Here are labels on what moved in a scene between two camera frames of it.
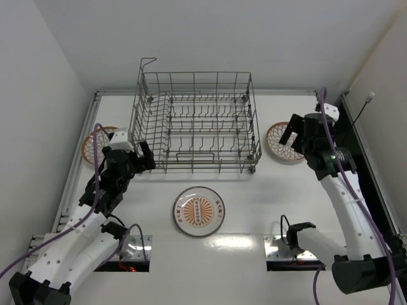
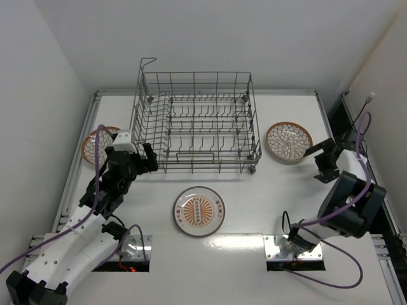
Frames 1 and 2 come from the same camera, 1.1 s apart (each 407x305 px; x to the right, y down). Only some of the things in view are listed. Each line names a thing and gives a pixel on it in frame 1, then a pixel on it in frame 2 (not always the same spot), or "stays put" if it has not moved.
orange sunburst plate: x=198 y=211 stays put
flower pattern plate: x=273 y=136 stays put
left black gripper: x=137 y=157 stays put
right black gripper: x=299 y=129 to x=326 y=159
